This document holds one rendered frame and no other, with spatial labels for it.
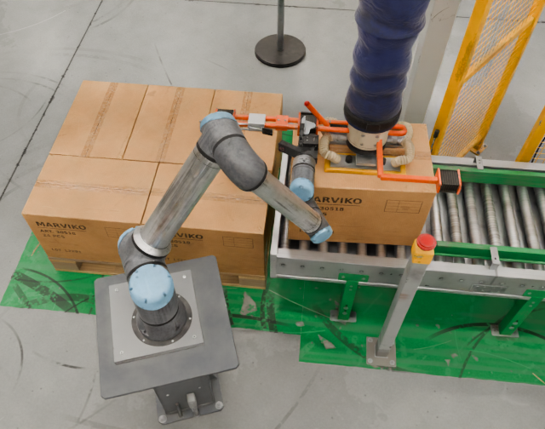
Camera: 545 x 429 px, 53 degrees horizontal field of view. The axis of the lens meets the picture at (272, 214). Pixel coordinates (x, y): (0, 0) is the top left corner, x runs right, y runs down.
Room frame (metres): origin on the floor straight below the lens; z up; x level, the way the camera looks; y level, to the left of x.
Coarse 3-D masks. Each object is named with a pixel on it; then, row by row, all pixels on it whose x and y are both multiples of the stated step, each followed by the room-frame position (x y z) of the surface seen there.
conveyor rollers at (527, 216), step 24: (504, 192) 1.70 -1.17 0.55; (432, 216) 1.56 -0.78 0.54; (456, 216) 1.56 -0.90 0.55; (504, 216) 1.57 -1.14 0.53; (528, 216) 1.56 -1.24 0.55; (288, 240) 1.42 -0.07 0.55; (456, 240) 1.42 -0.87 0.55; (480, 240) 1.42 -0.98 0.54; (528, 240) 1.43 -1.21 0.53; (480, 264) 1.29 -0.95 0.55; (504, 264) 1.29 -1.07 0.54
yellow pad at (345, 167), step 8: (328, 160) 1.54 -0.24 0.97; (344, 160) 1.54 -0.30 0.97; (352, 160) 1.54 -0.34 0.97; (376, 160) 1.54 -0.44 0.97; (384, 160) 1.52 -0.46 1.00; (328, 168) 1.50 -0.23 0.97; (336, 168) 1.50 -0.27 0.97; (344, 168) 1.50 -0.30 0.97; (352, 168) 1.50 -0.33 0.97; (360, 168) 1.50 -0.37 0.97; (368, 168) 1.50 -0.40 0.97; (376, 168) 1.50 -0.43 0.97; (384, 168) 1.50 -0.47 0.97; (392, 168) 1.50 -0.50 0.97; (400, 168) 1.50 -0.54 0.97
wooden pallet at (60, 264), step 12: (60, 264) 1.57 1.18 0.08; (72, 264) 1.56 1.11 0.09; (84, 264) 1.60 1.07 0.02; (96, 264) 1.60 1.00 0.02; (108, 264) 1.54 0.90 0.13; (120, 264) 1.53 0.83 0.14; (228, 276) 1.53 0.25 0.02; (240, 276) 1.47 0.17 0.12; (252, 276) 1.46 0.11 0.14; (264, 276) 1.46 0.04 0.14; (252, 288) 1.46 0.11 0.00; (264, 288) 1.45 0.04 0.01
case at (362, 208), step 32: (416, 128) 1.75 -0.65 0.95; (320, 160) 1.56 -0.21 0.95; (416, 160) 1.56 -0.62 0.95; (320, 192) 1.41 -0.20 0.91; (352, 192) 1.40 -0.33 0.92; (384, 192) 1.40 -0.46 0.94; (416, 192) 1.39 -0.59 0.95; (352, 224) 1.40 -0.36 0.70; (384, 224) 1.39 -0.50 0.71; (416, 224) 1.39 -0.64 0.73
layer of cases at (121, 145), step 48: (96, 96) 2.42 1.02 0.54; (144, 96) 2.43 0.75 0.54; (192, 96) 2.42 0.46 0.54; (240, 96) 2.42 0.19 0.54; (96, 144) 2.04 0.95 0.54; (144, 144) 2.04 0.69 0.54; (192, 144) 2.04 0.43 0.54; (48, 192) 1.71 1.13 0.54; (96, 192) 1.71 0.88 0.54; (144, 192) 1.71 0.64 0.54; (240, 192) 1.71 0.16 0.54; (48, 240) 1.57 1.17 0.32; (96, 240) 1.54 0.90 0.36; (192, 240) 1.49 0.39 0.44; (240, 240) 1.47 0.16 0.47
